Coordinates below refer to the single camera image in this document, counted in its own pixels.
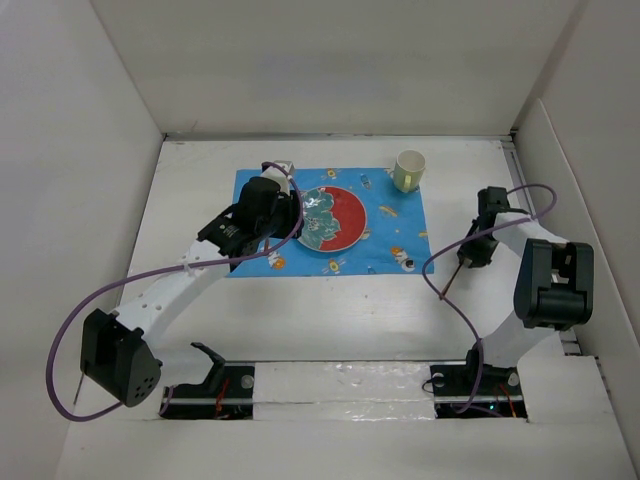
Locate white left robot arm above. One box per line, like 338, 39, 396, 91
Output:
80, 165, 301, 407

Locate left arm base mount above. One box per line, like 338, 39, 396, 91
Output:
159, 342, 256, 421

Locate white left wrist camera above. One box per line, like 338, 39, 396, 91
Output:
260, 161, 295, 195

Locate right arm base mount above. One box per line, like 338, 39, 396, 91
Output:
422, 363, 528, 419

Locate red and teal plate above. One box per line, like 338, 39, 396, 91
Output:
298, 186, 367, 253

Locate blue patterned placemat cloth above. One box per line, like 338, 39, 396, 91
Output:
229, 168, 431, 278

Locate copper spoon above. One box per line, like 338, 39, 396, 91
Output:
439, 262, 463, 301

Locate light green mug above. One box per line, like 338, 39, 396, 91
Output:
393, 150, 426, 193

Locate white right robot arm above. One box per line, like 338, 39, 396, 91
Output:
457, 187, 594, 394

